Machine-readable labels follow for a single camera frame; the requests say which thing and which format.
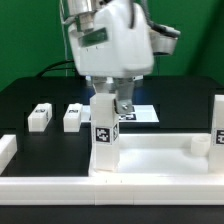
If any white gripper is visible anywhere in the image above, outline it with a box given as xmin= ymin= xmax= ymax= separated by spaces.
xmin=68 ymin=0 xmax=154 ymax=114

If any white desk top tray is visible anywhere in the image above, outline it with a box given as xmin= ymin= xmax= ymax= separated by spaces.
xmin=88 ymin=133 xmax=224 ymax=177

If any fiducial marker plate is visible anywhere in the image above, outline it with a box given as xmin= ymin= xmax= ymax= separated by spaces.
xmin=81 ymin=105 xmax=159 ymax=123

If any white front fence bar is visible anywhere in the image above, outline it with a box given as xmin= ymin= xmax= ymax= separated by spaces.
xmin=0 ymin=176 xmax=224 ymax=205

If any white left fence block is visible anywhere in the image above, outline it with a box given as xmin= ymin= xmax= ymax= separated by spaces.
xmin=0 ymin=135 xmax=17 ymax=175

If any black cable bundle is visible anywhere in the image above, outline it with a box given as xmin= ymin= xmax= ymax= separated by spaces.
xmin=35 ymin=59 xmax=81 ymax=78

